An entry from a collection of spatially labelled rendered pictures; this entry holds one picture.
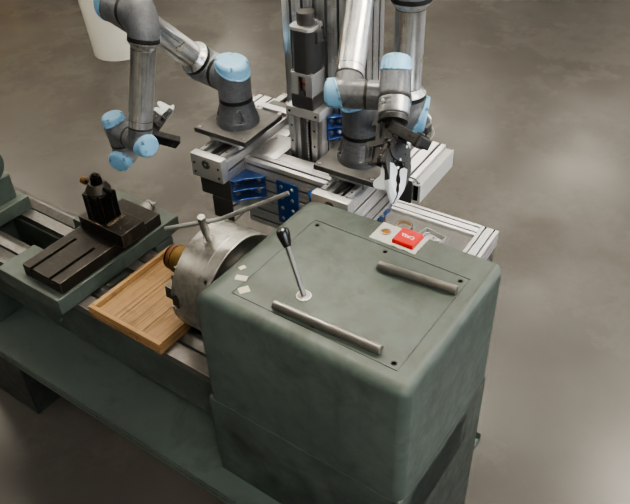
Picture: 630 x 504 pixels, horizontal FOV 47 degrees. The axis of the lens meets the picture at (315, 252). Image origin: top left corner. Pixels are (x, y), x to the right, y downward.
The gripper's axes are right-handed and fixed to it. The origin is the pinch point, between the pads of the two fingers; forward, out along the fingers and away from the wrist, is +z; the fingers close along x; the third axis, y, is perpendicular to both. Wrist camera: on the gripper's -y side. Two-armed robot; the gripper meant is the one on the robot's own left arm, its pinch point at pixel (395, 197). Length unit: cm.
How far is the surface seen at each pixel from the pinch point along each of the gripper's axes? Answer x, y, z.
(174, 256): 12, 71, 10
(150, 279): 1, 100, 13
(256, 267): 11.8, 33.3, 15.9
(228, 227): 9, 51, 3
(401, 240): -15.8, 10.7, 5.7
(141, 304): 7, 94, 22
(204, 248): 16, 51, 10
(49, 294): 28, 113, 21
